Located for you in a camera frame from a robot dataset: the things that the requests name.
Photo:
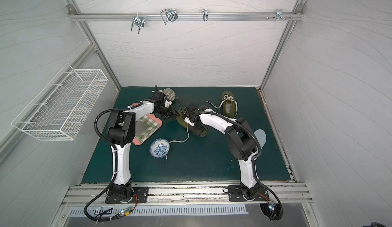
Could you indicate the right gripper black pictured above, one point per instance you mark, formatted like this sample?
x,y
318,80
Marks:
x,y
186,113

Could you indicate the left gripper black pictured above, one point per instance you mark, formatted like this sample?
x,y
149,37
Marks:
x,y
168,110

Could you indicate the olive green shoe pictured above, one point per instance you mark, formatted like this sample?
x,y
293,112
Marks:
x,y
189,129
228,104

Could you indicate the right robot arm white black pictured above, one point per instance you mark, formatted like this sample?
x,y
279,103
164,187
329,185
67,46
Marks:
x,y
242,142

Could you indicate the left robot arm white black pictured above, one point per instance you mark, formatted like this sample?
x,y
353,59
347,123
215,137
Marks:
x,y
121,133

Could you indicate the striped ceramic cup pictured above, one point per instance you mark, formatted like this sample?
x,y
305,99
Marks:
x,y
169,94

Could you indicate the green table mat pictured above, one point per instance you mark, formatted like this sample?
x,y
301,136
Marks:
x,y
197,159

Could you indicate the pink tray checkered cloth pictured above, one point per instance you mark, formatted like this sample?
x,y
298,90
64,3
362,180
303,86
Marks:
x,y
140,124

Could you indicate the blue white patterned bowl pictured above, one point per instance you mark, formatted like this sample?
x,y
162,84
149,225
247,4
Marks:
x,y
159,148

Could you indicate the metal clamp hook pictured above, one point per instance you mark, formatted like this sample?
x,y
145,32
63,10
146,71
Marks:
x,y
138,22
169,15
205,15
279,16

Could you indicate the aluminium crossbar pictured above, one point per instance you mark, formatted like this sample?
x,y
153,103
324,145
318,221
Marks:
x,y
182,16

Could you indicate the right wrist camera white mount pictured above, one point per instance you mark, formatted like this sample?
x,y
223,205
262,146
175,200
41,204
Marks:
x,y
187,120

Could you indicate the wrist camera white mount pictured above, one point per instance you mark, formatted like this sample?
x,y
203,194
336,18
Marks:
x,y
168,103
187,120

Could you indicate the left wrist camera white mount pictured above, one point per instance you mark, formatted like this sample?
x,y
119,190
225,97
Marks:
x,y
168,103

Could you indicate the white wire basket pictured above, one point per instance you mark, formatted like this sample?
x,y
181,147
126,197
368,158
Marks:
x,y
58,111

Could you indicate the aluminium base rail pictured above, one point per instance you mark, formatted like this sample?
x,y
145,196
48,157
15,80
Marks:
x,y
193,193

